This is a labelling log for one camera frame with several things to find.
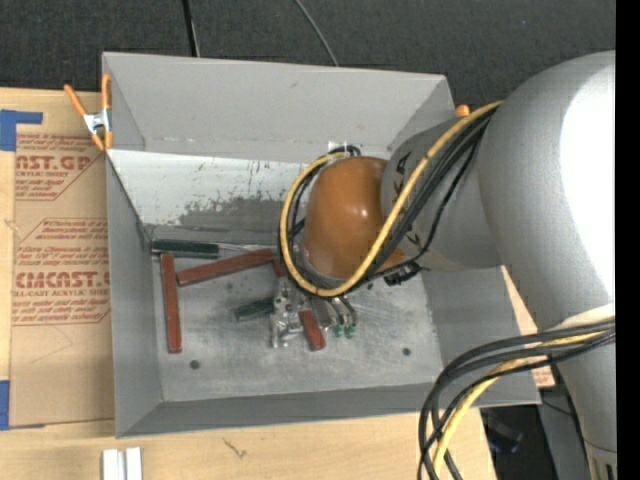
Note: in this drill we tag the grey metal bin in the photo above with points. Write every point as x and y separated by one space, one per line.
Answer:
225 363

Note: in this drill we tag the long dark green flat block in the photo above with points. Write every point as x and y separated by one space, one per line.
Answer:
185 248

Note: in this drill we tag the brown cardboard board red print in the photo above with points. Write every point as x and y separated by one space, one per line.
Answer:
55 348

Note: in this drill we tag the red-brown flat block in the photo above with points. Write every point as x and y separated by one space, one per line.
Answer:
225 267
171 303
313 332
279 267

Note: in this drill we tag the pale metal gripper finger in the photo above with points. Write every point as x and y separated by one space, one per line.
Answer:
286 300
284 330

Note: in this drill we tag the black cylinder on white bracket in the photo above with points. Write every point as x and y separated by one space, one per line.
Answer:
401 274

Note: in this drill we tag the short dark green flat block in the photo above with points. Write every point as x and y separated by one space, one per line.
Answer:
254 310

